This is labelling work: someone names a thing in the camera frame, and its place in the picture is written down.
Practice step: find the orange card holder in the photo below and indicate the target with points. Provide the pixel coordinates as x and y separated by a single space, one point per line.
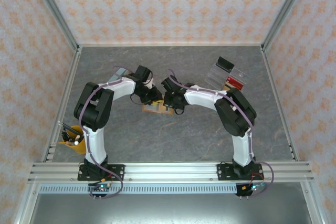
155 109

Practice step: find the tan card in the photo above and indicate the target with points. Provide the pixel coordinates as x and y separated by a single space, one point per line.
228 87

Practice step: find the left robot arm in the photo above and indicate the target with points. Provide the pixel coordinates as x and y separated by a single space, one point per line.
94 140

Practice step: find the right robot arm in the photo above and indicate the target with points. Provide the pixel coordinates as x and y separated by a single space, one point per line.
242 145

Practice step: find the clear acrylic card stand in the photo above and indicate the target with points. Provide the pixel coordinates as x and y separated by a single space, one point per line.
215 75

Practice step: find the black card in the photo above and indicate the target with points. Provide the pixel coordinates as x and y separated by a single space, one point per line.
225 64

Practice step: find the red card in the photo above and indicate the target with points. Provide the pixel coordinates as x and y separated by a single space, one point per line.
236 81

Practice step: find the blue and tan block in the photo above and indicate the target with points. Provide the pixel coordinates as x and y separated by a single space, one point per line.
116 75

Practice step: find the black pen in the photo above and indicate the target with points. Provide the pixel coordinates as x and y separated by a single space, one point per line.
68 128

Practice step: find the orange pen cup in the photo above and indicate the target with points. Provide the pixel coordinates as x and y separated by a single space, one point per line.
78 145

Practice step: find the white tipped marker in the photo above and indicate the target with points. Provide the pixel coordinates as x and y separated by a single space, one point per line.
76 142

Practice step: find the small LED circuit board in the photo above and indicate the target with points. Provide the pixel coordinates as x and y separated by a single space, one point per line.
101 187
253 187

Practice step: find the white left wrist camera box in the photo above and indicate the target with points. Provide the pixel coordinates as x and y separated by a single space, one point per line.
150 83

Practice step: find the aluminium mounting rail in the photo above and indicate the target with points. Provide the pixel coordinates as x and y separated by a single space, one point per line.
170 172

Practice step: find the aluminium table side rail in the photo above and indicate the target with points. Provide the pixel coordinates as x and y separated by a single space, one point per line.
274 82
69 82

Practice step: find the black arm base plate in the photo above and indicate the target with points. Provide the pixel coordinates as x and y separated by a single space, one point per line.
225 172
118 172

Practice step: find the aluminium frame post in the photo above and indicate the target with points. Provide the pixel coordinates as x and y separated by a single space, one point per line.
55 11
286 11

